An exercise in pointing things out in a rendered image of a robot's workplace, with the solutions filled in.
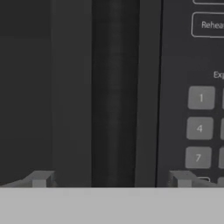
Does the black microwave door handle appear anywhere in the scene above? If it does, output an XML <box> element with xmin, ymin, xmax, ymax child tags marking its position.
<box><xmin>90</xmin><ymin>0</ymin><xmax>140</xmax><ymax>188</ymax></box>

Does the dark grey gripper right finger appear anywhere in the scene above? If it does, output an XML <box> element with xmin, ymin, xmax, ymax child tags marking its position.
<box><xmin>167</xmin><ymin>170</ymin><xmax>224</xmax><ymax>188</ymax></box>

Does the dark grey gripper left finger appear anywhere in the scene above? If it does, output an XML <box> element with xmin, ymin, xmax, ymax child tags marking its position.
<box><xmin>0</xmin><ymin>170</ymin><xmax>58</xmax><ymax>188</ymax></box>

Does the black microwave door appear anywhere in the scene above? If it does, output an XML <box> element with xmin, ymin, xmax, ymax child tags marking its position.
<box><xmin>0</xmin><ymin>0</ymin><xmax>163</xmax><ymax>188</ymax></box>

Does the black microwave oven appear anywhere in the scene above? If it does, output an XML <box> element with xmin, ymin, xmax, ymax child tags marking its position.
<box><xmin>155</xmin><ymin>0</ymin><xmax>224</xmax><ymax>188</ymax></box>

